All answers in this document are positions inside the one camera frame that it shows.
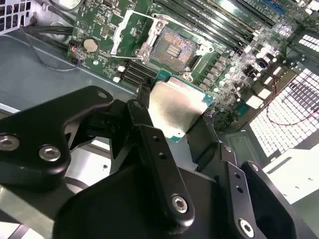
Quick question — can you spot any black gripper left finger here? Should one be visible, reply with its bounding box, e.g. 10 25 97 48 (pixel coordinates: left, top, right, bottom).
0 83 196 235

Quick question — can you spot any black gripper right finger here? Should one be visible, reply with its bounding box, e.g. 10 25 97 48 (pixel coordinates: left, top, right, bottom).
188 116 319 239

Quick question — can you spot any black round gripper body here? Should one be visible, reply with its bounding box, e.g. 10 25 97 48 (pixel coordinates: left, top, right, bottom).
52 164 240 239

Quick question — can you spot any silver CPU green substrate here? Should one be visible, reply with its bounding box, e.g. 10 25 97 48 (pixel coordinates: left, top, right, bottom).
148 69 215 144

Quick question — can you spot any metal socket cover frame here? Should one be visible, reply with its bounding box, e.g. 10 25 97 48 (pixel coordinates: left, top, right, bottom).
110 9 160 62

